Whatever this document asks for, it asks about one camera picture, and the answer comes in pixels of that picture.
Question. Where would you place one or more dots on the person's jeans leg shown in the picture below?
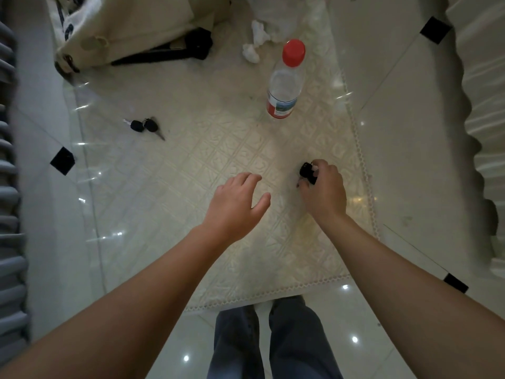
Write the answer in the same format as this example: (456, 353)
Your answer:
(234, 343)
(300, 339)

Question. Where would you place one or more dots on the person's right jeans leg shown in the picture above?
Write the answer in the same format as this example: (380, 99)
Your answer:
(300, 339)

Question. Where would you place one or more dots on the grey ribbed sofa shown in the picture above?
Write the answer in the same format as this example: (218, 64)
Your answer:
(10, 217)

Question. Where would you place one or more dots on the black-headed key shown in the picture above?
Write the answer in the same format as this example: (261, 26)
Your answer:
(151, 125)
(136, 126)

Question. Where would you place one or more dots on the person's right forearm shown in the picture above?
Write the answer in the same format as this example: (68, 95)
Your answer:
(410, 299)

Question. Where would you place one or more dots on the clear plastic bag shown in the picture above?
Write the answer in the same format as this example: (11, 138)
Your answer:
(284, 13)

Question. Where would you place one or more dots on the person's right hand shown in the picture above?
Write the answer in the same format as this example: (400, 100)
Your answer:
(325, 195)

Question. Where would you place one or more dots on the person's left thumb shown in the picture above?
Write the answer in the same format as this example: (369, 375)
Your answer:
(262, 204)

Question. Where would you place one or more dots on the person's left forearm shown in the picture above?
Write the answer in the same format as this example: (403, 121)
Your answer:
(118, 307)

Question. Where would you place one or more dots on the white ruffled furniture cover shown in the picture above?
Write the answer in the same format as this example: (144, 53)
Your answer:
(483, 114)

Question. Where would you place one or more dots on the person's right thumb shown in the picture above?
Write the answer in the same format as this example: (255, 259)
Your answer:
(304, 183)

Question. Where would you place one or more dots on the crumpled white tissue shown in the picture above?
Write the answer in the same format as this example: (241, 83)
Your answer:
(259, 33)
(251, 53)

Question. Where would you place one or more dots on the beige canvas tote bag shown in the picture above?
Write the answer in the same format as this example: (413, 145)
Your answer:
(130, 23)

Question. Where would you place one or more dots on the person's left hand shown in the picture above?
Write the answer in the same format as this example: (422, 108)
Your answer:
(231, 213)

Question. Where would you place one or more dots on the small black key fob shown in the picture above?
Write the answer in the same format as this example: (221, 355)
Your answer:
(306, 172)

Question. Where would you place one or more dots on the white lace tablecloth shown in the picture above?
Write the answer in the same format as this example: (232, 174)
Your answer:
(197, 134)

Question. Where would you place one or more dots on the clear bottle with red cap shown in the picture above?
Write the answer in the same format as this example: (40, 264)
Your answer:
(285, 80)

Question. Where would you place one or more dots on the person's left jeans leg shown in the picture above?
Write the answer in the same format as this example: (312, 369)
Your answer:
(234, 343)

